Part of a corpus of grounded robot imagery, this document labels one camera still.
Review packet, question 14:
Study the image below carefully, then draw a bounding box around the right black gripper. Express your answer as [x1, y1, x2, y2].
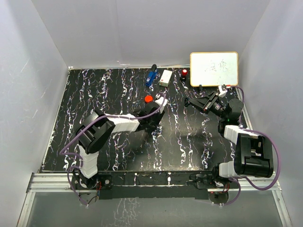
[189, 91, 228, 120]

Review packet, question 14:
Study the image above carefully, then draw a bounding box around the orange earbud charging case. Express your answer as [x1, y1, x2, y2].
[144, 95, 153, 103]

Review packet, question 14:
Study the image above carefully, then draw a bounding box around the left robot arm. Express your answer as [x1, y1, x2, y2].
[76, 97, 168, 189]

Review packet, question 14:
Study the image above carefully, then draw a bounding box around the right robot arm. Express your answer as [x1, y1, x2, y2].
[185, 92, 274, 188]

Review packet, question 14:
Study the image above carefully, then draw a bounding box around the red emergency stop button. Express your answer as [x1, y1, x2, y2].
[180, 69, 188, 81]

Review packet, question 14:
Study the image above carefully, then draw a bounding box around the white rectangular box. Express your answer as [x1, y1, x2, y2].
[159, 70, 172, 87]

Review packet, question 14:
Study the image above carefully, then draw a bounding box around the blue black stapler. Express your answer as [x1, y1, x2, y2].
[145, 64, 158, 87]

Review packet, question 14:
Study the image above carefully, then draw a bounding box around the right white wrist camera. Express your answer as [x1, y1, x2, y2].
[218, 84, 231, 97]

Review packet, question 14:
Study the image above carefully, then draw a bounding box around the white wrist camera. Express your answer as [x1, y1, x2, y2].
[154, 93, 168, 113]
[218, 84, 231, 97]

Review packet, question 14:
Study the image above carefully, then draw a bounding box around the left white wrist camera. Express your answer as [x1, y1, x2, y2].
[154, 93, 168, 113]

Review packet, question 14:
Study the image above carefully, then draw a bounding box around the white whiteboard wooden frame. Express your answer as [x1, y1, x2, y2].
[190, 52, 239, 87]

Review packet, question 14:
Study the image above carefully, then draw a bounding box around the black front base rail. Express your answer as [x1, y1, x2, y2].
[71, 170, 240, 201]

